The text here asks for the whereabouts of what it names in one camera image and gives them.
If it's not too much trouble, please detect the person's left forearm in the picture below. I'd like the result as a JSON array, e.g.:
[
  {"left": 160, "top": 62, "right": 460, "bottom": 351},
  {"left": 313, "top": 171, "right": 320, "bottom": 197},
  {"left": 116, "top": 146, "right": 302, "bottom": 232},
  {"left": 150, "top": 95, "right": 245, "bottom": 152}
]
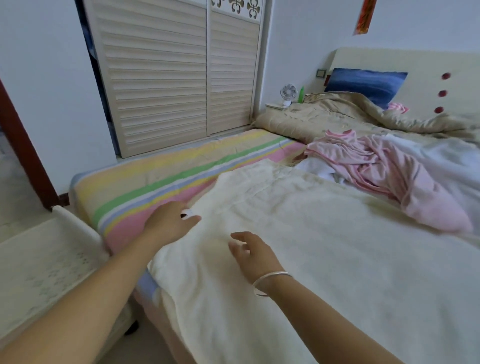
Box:
[{"left": 0, "top": 232, "right": 162, "bottom": 364}]

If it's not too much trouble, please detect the blue pillow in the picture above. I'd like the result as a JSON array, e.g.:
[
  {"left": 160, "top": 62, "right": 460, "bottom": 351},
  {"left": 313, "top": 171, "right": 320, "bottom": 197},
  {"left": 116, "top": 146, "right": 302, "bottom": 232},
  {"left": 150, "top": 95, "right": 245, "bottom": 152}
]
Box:
[{"left": 324, "top": 67, "right": 410, "bottom": 111}]

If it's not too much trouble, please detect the person's right forearm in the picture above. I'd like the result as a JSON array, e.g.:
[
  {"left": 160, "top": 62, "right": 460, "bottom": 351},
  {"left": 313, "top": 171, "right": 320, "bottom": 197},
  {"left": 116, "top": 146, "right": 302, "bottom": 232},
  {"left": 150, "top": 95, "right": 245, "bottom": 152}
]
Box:
[{"left": 262, "top": 273, "right": 406, "bottom": 364}]

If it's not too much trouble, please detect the person's left hand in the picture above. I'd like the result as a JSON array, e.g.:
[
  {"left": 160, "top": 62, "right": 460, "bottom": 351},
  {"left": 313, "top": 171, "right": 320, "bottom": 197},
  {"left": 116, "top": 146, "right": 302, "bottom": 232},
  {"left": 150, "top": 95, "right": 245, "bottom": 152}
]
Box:
[{"left": 142, "top": 200, "right": 202, "bottom": 249}]

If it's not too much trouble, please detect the pink towel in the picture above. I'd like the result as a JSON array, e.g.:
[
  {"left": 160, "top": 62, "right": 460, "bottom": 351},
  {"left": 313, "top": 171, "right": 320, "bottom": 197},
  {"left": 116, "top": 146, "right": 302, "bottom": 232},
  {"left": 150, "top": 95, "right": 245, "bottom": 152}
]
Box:
[{"left": 303, "top": 129, "right": 475, "bottom": 234}]

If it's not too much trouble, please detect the red wall hanging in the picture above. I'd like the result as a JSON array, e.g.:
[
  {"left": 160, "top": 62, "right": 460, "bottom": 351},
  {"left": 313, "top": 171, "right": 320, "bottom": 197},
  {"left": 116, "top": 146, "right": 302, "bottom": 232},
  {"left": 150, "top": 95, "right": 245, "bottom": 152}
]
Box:
[{"left": 354, "top": 0, "right": 378, "bottom": 36}]

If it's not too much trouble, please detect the white headboard with red dots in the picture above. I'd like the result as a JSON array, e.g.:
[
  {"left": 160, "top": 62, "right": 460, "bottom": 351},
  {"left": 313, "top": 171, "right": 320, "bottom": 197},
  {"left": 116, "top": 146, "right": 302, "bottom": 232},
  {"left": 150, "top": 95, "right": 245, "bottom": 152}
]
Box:
[{"left": 324, "top": 47, "right": 480, "bottom": 121}]

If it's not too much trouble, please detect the cream white towel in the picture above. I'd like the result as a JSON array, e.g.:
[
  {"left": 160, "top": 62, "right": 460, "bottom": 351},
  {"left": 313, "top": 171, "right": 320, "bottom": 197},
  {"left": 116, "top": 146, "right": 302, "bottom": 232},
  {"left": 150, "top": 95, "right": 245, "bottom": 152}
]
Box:
[{"left": 147, "top": 161, "right": 480, "bottom": 364}]

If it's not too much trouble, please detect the striped pastel bed sheet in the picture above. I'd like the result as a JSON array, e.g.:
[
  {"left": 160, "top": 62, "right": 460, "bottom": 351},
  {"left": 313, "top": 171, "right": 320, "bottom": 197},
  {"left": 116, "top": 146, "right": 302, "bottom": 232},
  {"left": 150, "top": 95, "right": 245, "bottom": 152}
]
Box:
[{"left": 69, "top": 127, "right": 307, "bottom": 301}]

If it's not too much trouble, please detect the small white desk fan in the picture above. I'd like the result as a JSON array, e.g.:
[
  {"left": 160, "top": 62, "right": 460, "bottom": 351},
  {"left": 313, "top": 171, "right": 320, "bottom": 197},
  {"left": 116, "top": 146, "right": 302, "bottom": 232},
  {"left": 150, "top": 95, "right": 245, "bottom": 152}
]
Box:
[{"left": 279, "top": 84, "right": 299, "bottom": 108}]

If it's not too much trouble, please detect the beige quilt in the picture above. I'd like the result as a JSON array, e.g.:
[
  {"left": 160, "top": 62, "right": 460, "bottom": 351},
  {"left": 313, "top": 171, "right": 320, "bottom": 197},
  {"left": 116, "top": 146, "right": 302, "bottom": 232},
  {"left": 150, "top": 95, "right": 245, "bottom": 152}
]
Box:
[{"left": 252, "top": 91, "right": 480, "bottom": 147}]

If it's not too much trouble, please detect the person's right hand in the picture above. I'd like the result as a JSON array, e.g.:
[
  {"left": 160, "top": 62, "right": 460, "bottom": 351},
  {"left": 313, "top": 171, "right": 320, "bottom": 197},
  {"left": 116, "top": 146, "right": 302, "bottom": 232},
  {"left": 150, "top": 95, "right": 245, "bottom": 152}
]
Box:
[{"left": 228, "top": 231, "right": 287, "bottom": 287}]

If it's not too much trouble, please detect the silver bracelet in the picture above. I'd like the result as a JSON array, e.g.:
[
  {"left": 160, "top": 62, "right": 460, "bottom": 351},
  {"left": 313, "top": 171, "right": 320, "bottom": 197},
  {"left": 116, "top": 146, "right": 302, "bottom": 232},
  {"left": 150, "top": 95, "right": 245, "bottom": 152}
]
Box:
[{"left": 251, "top": 270, "right": 294, "bottom": 297}]

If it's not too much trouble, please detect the white plastic shelf cart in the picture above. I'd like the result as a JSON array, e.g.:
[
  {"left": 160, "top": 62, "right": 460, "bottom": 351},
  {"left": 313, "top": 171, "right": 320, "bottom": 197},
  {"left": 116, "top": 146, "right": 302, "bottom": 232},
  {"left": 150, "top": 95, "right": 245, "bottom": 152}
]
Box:
[{"left": 0, "top": 204, "right": 140, "bottom": 354}]

